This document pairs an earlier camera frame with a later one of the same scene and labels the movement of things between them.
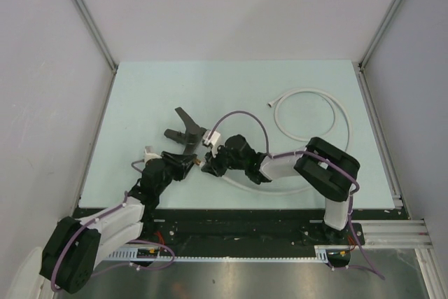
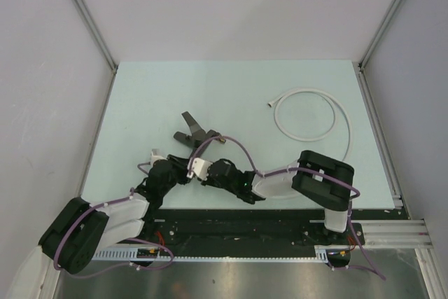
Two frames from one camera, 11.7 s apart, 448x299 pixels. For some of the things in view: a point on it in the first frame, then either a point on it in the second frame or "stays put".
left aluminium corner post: x=82 y=7 stays put
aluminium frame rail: x=395 y=234 stays put
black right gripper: x=213 y=164 -> x=209 y=181
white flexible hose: x=332 y=96 stays put
